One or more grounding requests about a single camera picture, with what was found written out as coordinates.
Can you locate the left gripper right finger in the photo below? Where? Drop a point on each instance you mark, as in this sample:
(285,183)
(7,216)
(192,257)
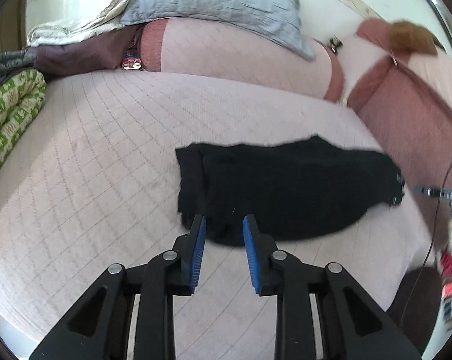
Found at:
(352,324)

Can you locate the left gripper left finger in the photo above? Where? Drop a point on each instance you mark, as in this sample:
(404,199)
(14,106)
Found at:
(130,301)

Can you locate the black pants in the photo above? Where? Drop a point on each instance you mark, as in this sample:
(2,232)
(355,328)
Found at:
(295,191)

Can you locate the pink quilted bedspread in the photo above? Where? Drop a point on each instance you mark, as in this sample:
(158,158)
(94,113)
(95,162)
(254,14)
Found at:
(94,181)

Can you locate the pink red sofa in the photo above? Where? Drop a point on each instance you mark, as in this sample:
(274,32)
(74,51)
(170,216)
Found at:
(404,99)

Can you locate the brown cloth on sofa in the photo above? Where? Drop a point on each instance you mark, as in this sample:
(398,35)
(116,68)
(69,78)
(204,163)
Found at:
(413,38)

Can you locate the green white patterned blanket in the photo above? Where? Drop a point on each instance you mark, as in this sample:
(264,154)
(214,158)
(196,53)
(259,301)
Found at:
(21,99)

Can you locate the small black gold object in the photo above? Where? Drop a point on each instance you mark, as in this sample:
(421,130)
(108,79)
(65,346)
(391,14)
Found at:
(334,44)

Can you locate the red patterned small item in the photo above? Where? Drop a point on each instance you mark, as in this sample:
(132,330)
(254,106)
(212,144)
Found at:
(131,60)

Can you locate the dark maroon cloth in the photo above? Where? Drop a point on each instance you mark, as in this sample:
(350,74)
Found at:
(102,52)

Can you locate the dark grey blanket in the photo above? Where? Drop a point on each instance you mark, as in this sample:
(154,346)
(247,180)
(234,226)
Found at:
(14,62)

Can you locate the pink bolster pillow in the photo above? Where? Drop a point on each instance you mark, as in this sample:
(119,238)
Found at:
(214,49)

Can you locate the beige folded cloth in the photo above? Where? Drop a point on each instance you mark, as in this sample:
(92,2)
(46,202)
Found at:
(65,32)

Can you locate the grey quilted pillow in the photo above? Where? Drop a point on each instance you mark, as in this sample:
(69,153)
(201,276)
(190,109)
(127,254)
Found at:
(275,20)

